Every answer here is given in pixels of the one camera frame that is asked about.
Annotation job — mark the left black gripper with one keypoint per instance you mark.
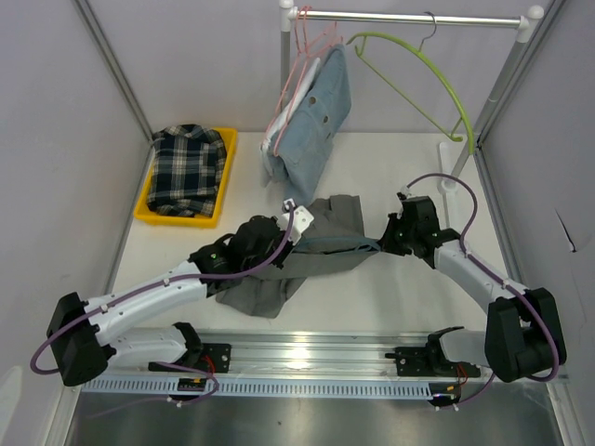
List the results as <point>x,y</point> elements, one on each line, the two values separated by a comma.
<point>280,261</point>

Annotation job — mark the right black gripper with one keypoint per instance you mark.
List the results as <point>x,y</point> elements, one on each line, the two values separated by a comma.
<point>386,243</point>

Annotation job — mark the grey garment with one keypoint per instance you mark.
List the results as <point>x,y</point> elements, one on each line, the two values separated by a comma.
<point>264,294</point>

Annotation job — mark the light blue denim skirt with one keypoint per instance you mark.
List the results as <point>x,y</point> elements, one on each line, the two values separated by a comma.
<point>298,157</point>

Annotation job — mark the pink wire hanger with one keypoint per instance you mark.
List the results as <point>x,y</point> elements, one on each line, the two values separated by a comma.
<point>295,55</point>
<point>306,51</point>

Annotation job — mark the white skirt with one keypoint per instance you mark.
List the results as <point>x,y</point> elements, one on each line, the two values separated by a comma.
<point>278,125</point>

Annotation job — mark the blue plastic hanger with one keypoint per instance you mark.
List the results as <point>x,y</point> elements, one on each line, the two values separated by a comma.
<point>338,245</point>

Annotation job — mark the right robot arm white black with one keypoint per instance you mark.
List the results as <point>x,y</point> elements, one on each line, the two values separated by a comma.
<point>523,335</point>

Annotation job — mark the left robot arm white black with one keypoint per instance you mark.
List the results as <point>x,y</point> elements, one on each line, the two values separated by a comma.
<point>86,337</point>

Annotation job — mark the plaid garment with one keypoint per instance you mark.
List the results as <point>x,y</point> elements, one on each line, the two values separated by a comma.
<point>187,171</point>

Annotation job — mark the yellow plastic tray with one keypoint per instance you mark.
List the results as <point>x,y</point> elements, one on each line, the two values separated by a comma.
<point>143,213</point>

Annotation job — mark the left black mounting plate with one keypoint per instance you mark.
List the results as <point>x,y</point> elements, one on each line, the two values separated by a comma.
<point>215,358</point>

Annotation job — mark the black mounting plate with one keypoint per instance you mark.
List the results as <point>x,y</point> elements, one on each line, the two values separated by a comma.
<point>215,358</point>
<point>429,362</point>

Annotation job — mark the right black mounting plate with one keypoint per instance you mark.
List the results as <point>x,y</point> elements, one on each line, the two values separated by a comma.
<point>429,362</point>

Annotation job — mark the metal clothes rack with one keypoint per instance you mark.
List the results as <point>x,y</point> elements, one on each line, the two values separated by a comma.
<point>525,26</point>

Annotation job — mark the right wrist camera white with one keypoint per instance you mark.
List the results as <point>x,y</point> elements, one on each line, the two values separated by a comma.
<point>404,193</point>

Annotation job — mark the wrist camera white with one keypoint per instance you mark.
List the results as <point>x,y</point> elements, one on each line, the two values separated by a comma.
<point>297,218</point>
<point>404,193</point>

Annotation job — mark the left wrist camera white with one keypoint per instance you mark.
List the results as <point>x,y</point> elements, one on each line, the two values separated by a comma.
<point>297,218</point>

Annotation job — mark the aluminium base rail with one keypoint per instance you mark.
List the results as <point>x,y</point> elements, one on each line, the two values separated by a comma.
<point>310,355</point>

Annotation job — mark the white slotted cable duct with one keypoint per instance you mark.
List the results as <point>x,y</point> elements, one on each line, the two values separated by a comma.
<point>283,388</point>

